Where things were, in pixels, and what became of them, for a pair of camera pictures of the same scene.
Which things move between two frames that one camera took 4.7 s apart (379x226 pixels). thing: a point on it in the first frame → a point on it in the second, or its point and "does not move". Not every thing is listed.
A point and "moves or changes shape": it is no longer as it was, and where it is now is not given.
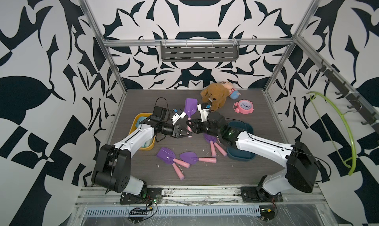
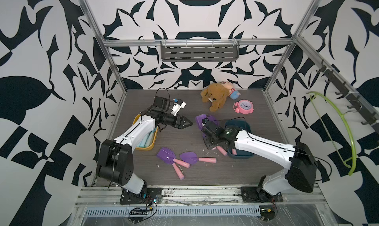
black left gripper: [176, 133] → [180, 126]
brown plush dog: [215, 94] does not move
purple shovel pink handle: [192, 158] does not move
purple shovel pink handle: [211, 139] moves or changes shape
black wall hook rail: [345, 90] does not move
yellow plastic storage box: [133, 128] does not move
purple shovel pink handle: [180, 174] does not move
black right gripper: [196, 126] → [207, 144]
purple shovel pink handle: [214, 139] does not move
